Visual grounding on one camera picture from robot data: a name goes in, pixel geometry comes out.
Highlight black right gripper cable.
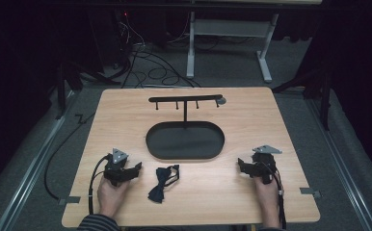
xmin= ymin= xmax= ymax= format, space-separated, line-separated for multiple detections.
xmin=270 ymin=167 xmax=287 ymax=231

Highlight grey tape piece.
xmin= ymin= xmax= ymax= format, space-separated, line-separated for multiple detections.
xmin=299 ymin=187 xmax=323 ymax=199
xmin=57 ymin=195 xmax=82 ymax=206

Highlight bundle of black floor cables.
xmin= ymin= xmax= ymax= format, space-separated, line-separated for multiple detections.
xmin=115 ymin=12 xmax=202 ymax=90

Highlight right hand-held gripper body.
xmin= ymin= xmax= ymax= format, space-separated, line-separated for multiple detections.
xmin=251 ymin=144 xmax=283 ymax=186

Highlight metal floor rail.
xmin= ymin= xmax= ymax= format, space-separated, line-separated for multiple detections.
xmin=304 ymin=97 xmax=372 ymax=231
xmin=0 ymin=90 xmax=76 ymax=231

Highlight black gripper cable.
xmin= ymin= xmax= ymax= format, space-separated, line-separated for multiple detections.
xmin=270 ymin=167 xmax=287 ymax=231
xmin=88 ymin=154 xmax=112 ymax=216

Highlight grey metal table frame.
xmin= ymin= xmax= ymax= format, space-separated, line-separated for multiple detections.
xmin=186 ymin=11 xmax=280 ymax=84

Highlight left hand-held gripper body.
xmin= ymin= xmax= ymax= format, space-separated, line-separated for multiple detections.
xmin=103 ymin=147 xmax=131 ymax=188

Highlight dark blue bow tie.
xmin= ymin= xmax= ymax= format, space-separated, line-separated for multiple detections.
xmin=146 ymin=164 xmax=181 ymax=204

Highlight person's right hand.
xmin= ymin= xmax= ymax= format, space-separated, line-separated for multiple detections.
xmin=252 ymin=175 xmax=282 ymax=214

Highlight black stand legs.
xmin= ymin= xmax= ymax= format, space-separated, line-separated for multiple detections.
xmin=272 ymin=65 xmax=333 ymax=131
xmin=54 ymin=60 xmax=121 ymax=120

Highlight long black floor cable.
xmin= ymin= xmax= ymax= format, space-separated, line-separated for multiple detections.
xmin=43 ymin=111 xmax=96 ymax=201

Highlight black hook rack with tray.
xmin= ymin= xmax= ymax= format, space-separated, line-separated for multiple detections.
xmin=145 ymin=93 xmax=227 ymax=161

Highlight person's left hand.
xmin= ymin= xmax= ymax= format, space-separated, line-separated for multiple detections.
xmin=96 ymin=175 xmax=131 ymax=219

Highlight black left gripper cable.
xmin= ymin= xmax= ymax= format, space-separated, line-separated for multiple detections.
xmin=88 ymin=154 xmax=112 ymax=216

